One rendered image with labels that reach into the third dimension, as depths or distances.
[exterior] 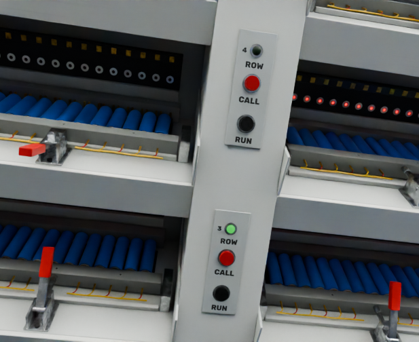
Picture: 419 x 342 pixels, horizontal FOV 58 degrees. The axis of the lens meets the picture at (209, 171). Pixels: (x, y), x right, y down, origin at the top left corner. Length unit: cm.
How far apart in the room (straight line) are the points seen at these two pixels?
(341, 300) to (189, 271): 23
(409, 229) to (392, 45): 22
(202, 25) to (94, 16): 11
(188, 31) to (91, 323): 36
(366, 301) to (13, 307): 46
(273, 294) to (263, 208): 15
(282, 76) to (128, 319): 34
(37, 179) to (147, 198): 12
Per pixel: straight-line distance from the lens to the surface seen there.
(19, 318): 53
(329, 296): 57
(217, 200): 42
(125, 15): 44
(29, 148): 38
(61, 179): 44
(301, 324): 55
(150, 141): 46
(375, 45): 48
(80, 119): 51
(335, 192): 48
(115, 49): 57
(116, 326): 51
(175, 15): 43
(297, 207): 45
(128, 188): 43
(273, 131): 42
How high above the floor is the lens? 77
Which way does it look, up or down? 8 degrees down
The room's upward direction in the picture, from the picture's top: 8 degrees clockwise
